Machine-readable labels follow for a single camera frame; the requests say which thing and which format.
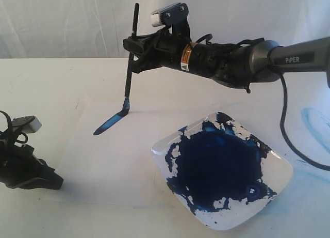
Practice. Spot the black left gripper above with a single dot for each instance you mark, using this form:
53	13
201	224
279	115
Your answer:
21	169

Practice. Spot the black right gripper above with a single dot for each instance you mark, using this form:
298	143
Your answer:
164	49

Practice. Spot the black paintbrush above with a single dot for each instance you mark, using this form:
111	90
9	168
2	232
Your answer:
126	104

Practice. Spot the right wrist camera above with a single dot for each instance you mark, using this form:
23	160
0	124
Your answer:
169	15

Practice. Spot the white square paint plate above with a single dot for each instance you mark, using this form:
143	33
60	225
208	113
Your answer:
222	173

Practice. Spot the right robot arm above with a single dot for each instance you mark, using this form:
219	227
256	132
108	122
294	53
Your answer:
231	65

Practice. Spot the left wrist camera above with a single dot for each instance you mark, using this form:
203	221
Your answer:
27	124

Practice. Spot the white paper sheet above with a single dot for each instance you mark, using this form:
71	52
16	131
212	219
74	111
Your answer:
116	167

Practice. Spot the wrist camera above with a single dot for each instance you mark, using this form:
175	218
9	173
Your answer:
27	124
169	15

